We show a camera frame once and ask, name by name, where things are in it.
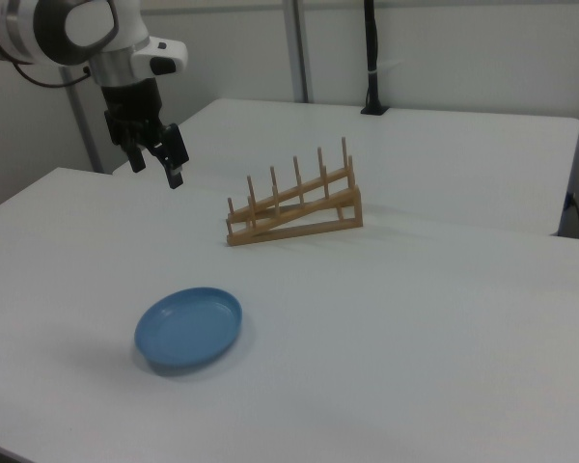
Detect black camera pole with base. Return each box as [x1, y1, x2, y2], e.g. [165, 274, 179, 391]
[360, 0, 391, 117]

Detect black cable at table edge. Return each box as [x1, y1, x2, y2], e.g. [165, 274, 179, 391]
[565, 191, 579, 238]

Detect blue round plate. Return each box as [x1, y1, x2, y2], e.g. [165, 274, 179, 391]
[133, 286, 244, 373]

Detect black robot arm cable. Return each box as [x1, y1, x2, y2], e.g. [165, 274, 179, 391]
[13, 61, 94, 90]

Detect grey partition post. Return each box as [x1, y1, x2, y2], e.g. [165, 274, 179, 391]
[59, 66, 103, 175]
[283, 0, 316, 103]

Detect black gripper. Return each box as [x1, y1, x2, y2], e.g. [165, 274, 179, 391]
[99, 76, 191, 191]

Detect wooden plate rack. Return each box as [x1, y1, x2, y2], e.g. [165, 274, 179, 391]
[225, 136, 365, 248]

